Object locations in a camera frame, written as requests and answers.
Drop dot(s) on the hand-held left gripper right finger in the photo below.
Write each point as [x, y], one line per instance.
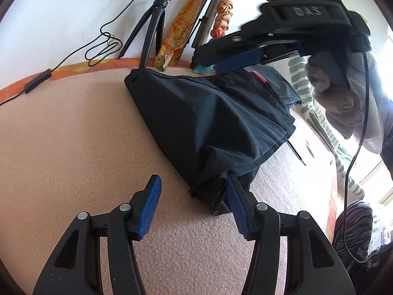
[239, 206]

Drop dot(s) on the black pants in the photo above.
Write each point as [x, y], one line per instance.
[199, 113]

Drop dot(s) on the folded grey tripod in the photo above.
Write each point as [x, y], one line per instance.
[211, 9]

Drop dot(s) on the orange patterned scarf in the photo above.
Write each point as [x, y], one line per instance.
[176, 30]

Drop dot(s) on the folded dark grey pants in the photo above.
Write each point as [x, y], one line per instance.
[282, 86]

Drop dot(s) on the teal cloth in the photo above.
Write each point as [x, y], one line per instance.
[202, 68]

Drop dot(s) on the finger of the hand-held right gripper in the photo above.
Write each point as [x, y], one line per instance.
[227, 44]
[239, 63]

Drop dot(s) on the person's right hand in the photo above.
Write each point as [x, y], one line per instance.
[334, 104]

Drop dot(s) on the braided colourful scarf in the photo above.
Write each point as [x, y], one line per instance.
[222, 15]

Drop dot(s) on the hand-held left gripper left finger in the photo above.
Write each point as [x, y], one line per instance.
[149, 209]

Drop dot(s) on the green striped white pillow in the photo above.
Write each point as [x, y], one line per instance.
[296, 76]

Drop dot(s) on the person's right forearm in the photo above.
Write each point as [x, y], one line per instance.
[380, 123]

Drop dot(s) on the zebra print garment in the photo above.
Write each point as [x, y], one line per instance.
[356, 221]

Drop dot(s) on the black mini tripod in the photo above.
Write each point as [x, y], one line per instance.
[153, 27]

